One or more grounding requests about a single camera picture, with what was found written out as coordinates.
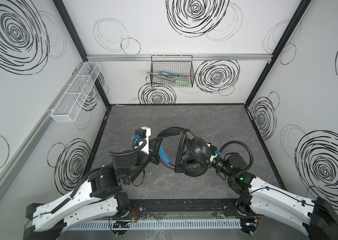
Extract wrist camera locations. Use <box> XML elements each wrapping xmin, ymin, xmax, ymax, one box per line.
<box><xmin>133</xmin><ymin>127</ymin><xmax>152</xmax><ymax>155</ymax></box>
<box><xmin>209</xmin><ymin>145</ymin><xmax>221</xmax><ymax>161</ymax></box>

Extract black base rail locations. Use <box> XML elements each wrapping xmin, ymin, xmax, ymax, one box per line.
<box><xmin>117</xmin><ymin>197</ymin><xmax>261</xmax><ymax>218</ymax></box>

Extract aluminium wall rail back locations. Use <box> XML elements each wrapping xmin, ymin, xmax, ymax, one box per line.
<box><xmin>87</xmin><ymin>54</ymin><xmax>273</xmax><ymax>62</ymax></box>

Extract green spatula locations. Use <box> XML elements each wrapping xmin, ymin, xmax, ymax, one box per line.
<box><xmin>147</xmin><ymin>72</ymin><xmax>189</xmax><ymax>87</ymax></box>

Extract blue tool in basket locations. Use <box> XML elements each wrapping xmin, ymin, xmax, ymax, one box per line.
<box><xmin>161</xmin><ymin>71</ymin><xmax>178</xmax><ymax>78</ymax></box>

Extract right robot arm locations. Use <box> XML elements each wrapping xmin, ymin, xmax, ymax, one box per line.
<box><xmin>208</xmin><ymin>141</ymin><xmax>338</xmax><ymax>240</ymax></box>

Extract white mesh shelf basket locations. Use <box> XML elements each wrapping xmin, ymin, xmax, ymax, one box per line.
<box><xmin>51</xmin><ymin>62</ymin><xmax>101</xmax><ymax>123</ymax></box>

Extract white slotted cable duct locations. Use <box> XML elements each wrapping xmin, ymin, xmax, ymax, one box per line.
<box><xmin>70</xmin><ymin>219</ymin><xmax>242</xmax><ymax>231</ymax></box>

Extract aluminium wall rail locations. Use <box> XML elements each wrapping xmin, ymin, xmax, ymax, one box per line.
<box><xmin>87</xmin><ymin>54</ymin><xmax>273</xmax><ymax>62</ymax></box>
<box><xmin>0</xmin><ymin>62</ymin><xmax>88</xmax><ymax>201</ymax></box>

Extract black blue headphones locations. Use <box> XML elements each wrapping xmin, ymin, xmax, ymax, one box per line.
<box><xmin>150</xmin><ymin>127</ymin><xmax>211</xmax><ymax>177</ymax></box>

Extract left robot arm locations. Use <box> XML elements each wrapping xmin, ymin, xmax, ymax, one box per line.
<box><xmin>23</xmin><ymin>138</ymin><xmax>162</xmax><ymax>240</ymax></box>

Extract black wire basket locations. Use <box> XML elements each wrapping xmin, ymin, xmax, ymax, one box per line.
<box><xmin>149</xmin><ymin>60</ymin><xmax>195</xmax><ymax>88</ymax></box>

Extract aluminium wall rail left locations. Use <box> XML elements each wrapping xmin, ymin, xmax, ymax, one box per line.
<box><xmin>0</xmin><ymin>62</ymin><xmax>88</xmax><ymax>201</ymax></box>

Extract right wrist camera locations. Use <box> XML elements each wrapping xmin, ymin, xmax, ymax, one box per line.
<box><xmin>209</xmin><ymin>145</ymin><xmax>221</xmax><ymax>161</ymax></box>

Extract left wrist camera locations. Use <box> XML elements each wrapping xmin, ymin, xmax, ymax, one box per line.
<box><xmin>133</xmin><ymin>127</ymin><xmax>152</xmax><ymax>155</ymax></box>

